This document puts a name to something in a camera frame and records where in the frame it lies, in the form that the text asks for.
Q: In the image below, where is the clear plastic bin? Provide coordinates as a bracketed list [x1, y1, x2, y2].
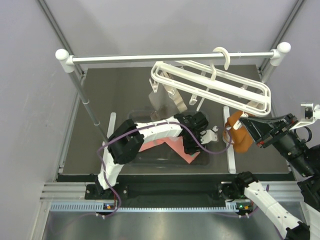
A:
[126, 108, 213, 168]

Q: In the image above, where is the white plastic clip hanger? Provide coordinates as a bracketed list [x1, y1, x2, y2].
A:
[149, 47, 272, 117]

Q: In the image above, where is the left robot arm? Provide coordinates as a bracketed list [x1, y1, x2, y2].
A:
[95, 112, 209, 199]

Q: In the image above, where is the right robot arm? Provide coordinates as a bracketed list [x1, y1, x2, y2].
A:
[218, 113, 320, 240]

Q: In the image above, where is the grey cable duct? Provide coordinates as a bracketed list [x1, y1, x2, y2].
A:
[50, 202, 254, 213]

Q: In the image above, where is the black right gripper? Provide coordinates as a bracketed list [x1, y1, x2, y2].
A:
[239, 110, 316, 175]

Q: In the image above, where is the orange beige sock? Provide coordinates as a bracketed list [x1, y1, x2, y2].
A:
[224, 110, 253, 154]

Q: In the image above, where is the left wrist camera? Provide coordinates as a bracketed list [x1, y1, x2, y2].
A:
[200, 126, 219, 145]

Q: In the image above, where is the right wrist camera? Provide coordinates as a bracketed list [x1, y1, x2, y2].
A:
[290, 102, 320, 131]

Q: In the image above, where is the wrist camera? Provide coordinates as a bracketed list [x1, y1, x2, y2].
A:
[290, 102, 320, 131]
[200, 126, 219, 145]

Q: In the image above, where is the silver clothes rack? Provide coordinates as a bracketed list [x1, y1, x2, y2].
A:
[54, 41, 292, 173]

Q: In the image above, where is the pink patterned sock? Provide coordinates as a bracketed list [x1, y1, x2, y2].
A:
[139, 136, 200, 164]

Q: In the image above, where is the grey beige sock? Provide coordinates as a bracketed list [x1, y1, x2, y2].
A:
[148, 78, 188, 121]

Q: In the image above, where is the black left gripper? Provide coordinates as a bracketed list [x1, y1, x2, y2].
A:
[182, 128, 206, 155]

